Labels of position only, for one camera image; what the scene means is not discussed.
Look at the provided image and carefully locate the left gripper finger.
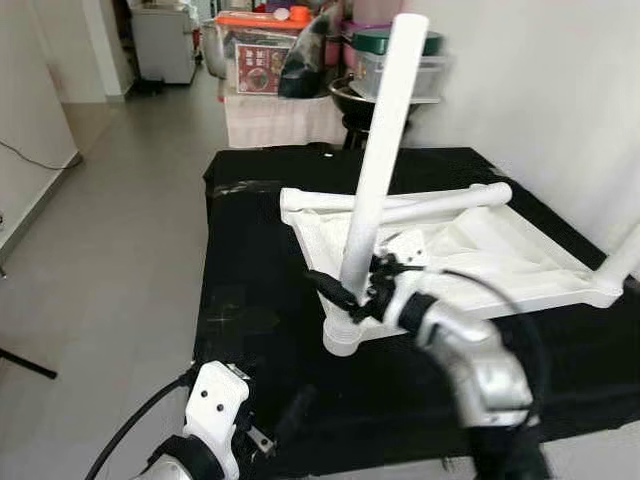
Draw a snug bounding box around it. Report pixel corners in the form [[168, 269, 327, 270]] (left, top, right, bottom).
[[280, 385, 321, 431]]

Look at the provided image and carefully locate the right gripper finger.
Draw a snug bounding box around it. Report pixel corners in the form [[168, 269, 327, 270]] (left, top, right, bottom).
[[305, 270, 368, 311]]

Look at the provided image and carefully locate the white plastic table leg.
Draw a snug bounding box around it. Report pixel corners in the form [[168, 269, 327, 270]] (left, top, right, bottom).
[[325, 12, 431, 331], [598, 225, 640, 291], [375, 182, 513, 226], [280, 188, 471, 213]]

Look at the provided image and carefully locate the black tablecloth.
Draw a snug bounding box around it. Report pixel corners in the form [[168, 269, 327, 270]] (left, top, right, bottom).
[[190, 145, 640, 471]]

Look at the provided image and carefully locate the white plastic table top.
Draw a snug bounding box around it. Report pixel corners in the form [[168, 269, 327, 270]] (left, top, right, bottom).
[[280, 183, 626, 358]]

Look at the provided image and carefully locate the glossy dark tape strip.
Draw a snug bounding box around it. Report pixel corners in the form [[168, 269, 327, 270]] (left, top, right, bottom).
[[205, 178, 286, 199]]

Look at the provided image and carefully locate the black bag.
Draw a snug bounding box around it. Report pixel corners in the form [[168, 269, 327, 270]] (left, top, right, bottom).
[[278, 15, 346, 99]]

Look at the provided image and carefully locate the clear plastic storage box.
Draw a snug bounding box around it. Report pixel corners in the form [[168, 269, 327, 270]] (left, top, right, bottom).
[[355, 50, 451, 101]]

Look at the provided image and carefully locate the red printed box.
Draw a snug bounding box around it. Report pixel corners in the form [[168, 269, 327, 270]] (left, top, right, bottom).
[[235, 40, 296, 96]]

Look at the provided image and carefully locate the black tripod foot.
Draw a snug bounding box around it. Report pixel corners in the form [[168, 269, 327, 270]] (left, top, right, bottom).
[[0, 348, 59, 381]]

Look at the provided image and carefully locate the orange plastic tray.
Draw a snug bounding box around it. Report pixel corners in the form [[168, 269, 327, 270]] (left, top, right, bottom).
[[215, 8, 316, 29]]

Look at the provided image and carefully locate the grey cabinet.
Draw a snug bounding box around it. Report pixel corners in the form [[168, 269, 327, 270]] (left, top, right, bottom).
[[130, 5, 198, 86]]

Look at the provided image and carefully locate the white fridge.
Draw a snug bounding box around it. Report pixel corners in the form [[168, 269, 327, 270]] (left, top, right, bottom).
[[0, 0, 81, 206]]

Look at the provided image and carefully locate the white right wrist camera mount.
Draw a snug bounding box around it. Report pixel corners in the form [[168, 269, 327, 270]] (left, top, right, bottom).
[[380, 230, 436, 331]]

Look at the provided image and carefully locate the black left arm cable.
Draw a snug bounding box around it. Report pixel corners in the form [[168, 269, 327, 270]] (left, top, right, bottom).
[[85, 370, 196, 480]]

